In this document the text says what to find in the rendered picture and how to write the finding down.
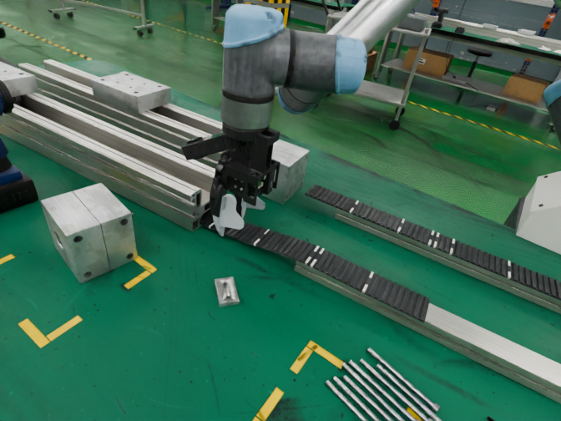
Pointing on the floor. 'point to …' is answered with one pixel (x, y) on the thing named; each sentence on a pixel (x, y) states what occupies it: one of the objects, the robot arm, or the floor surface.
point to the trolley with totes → (416, 23)
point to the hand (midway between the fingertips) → (229, 220)
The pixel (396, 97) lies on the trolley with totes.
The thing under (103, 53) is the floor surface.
